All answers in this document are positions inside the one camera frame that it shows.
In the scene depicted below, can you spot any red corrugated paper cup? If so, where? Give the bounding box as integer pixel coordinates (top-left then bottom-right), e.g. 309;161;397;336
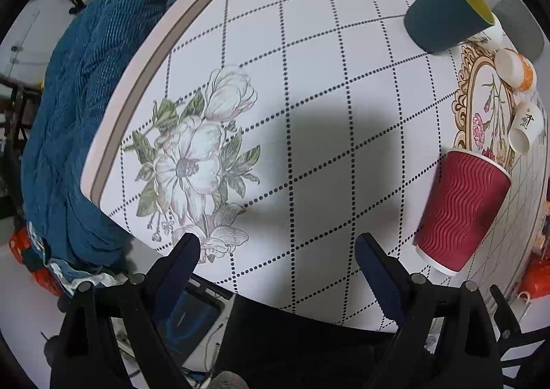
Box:
415;149;512;276

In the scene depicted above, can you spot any white paper cup with print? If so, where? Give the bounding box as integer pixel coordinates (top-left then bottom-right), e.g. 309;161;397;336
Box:
508;102;543;154

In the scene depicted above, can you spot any white cup with orange band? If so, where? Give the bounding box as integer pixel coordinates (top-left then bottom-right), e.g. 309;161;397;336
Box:
494;48;537;92

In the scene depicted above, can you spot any white cup with leaf print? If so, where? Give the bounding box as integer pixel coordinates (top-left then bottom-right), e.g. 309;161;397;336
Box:
467;14;503;52

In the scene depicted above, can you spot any dark teal cup yellow inside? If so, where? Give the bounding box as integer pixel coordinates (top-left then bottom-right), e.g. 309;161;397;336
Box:
404;0;495;54

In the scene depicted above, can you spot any white enamel mug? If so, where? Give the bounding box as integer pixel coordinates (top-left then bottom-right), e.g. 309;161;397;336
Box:
515;291;530;308

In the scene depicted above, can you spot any red plastic bag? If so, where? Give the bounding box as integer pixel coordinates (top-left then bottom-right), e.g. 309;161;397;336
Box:
518;255;550;300

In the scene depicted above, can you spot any white diamond pattern tablecloth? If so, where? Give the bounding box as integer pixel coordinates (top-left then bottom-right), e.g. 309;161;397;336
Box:
80;0;548;330

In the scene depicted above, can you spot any blue quilted blanket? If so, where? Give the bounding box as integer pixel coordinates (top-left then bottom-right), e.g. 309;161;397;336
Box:
21;0;176;287

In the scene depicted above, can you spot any grey office chair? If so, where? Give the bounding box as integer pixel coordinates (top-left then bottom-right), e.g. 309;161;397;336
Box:
492;0;545;62

